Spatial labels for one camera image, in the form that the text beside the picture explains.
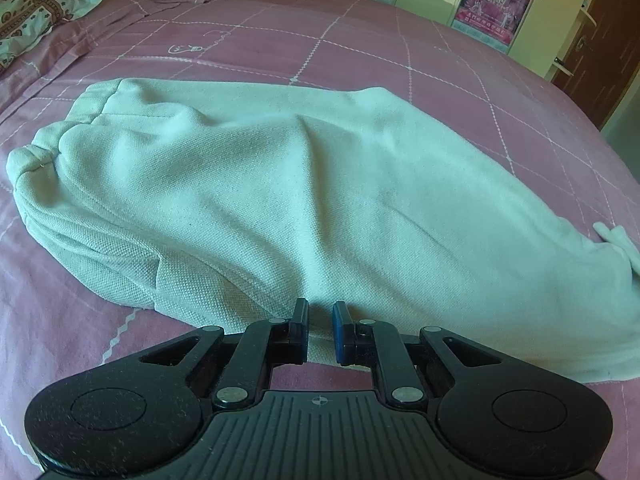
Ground pink wall poster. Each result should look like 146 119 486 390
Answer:
451 0 537 46

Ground metal door handle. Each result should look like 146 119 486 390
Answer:
552 37 589 77

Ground white pants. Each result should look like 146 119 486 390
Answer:
6 77 640 385

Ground pink checked bed sheet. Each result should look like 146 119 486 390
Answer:
0 0 640 480

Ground brown wooden door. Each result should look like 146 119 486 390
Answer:
549 0 640 130

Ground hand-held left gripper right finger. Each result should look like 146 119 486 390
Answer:
332 301 503 409

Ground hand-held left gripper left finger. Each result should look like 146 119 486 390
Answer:
140 298 310 409

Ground patterned floral blanket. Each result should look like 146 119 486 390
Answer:
0 0 107 69

